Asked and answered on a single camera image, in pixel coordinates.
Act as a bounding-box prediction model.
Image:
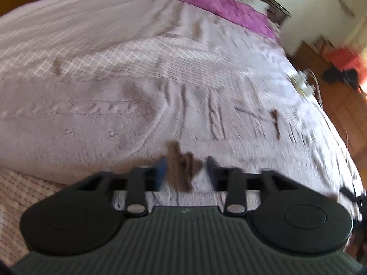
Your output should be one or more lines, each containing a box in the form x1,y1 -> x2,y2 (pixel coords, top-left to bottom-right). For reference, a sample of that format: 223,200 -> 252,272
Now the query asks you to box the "white pillow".
201,0 -> 271,16

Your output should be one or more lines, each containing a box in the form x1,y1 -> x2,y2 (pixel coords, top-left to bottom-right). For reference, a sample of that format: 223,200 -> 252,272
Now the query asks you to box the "thin white cable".
302,68 -> 324,111

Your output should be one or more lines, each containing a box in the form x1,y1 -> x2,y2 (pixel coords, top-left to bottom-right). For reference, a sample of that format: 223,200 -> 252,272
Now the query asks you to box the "white charger plug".
300,83 -> 316,98
288,73 -> 305,86

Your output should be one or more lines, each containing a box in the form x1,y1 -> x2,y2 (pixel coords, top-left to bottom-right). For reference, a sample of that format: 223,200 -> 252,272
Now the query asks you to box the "black cloth item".
320,66 -> 360,90

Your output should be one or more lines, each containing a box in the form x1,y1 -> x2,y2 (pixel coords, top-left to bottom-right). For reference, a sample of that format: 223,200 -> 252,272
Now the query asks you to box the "pink checked bed blanket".
0,0 -> 362,265

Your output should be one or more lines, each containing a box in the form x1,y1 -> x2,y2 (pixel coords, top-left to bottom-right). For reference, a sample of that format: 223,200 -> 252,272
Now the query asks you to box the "purple quilted pillow cover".
110,0 -> 283,44

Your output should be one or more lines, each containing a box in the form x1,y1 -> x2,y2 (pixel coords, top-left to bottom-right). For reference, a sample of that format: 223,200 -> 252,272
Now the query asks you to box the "red cloth item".
325,44 -> 366,71

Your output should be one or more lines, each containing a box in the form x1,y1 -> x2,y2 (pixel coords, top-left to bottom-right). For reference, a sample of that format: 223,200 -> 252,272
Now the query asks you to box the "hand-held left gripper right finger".
206,156 -> 302,217

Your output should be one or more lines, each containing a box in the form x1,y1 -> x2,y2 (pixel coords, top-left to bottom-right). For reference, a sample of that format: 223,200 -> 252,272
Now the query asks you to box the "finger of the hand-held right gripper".
339,187 -> 367,207

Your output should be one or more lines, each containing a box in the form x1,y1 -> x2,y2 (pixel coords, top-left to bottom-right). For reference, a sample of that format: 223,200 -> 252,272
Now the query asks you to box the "beige power strip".
287,73 -> 316,99

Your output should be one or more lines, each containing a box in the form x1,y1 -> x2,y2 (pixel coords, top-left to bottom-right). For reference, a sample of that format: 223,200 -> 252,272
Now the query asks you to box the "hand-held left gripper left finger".
68,156 -> 168,217

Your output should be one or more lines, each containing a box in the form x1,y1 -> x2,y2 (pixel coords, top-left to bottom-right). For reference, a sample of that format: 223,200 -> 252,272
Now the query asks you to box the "pink knit sweater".
0,73 -> 349,204

